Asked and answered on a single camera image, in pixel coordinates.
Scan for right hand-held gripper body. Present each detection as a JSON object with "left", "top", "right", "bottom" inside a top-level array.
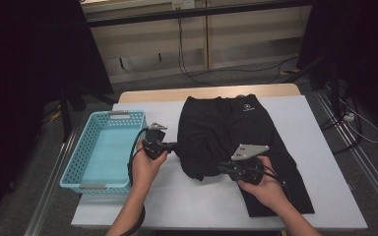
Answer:
[{"left": 229, "top": 144, "right": 271, "bottom": 185}]

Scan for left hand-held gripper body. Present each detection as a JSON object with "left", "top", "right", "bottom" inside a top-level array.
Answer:
[{"left": 142, "top": 122, "right": 168, "bottom": 161}]

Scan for black shorts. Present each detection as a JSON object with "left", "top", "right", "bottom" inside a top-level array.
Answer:
[{"left": 174, "top": 93, "right": 316, "bottom": 218}]

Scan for light blue plastic basket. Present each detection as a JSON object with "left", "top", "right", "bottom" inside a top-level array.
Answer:
[{"left": 59, "top": 110, "right": 149, "bottom": 197}]

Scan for person's left hand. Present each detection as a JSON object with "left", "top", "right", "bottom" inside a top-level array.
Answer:
[{"left": 131, "top": 140, "right": 169, "bottom": 190}]

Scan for person's right hand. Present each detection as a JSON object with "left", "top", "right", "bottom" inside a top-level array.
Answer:
[{"left": 237, "top": 155, "right": 289, "bottom": 214}]

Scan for light wooden table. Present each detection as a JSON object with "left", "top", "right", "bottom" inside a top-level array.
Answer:
[{"left": 117, "top": 83, "right": 302, "bottom": 104}]

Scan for black metal stand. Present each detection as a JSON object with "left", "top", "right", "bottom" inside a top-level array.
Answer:
[
  {"left": 283, "top": 53, "right": 343, "bottom": 112},
  {"left": 58, "top": 82, "right": 119, "bottom": 143}
]

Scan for black curtain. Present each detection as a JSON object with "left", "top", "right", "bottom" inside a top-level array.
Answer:
[
  {"left": 296, "top": 0, "right": 378, "bottom": 139},
  {"left": 0, "top": 0, "right": 114, "bottom": 227}
]

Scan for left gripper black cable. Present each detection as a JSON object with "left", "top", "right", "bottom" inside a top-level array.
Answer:
[{"left": 119, "top": 127, "right": 151, "bottom": 236}]

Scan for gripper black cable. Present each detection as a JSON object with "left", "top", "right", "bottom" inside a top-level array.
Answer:
[
  {"left": 262, "top": 165, "right": 286, "bottom": 186},
  {"left": 119, "top": 127, "right": 151, "bottom": 236}
]

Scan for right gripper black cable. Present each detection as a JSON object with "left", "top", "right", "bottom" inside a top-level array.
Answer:
[{"left": 262, "top": 165, "right": 286, "bottom": 186}]

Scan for black power cable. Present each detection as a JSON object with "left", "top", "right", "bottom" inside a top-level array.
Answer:
[
  {"left": 176, "top": 18, "right": 218, "bottom": 87},
  {"left": 190, "top": 55, "right": 299, "bottom": 87}
]

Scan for yellow cable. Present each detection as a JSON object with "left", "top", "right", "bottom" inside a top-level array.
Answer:
[{"left": 42, "top": 104, "right": 63, "bottom": 125}]

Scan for black floor cables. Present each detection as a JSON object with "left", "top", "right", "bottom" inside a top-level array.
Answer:
[{"left": 319, "top": 92, "right": 363, "bottom": 155}]

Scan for aluminium rail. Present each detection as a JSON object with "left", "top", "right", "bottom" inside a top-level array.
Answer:
[
  {"left": 314, "top": 91, "right": 378, "bottom": 214},
  {"left": 23, "top": 129, "right": 78, "bottom": 236}
]

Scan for white cable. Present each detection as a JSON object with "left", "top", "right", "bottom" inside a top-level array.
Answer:
[{"left": 339, "top": 97, "right": 378, "bottom": 145}]

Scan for white wall socket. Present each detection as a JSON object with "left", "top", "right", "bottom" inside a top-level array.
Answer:
[{"left": 171, "top": 0, "right": 195, "bottom": 10}]

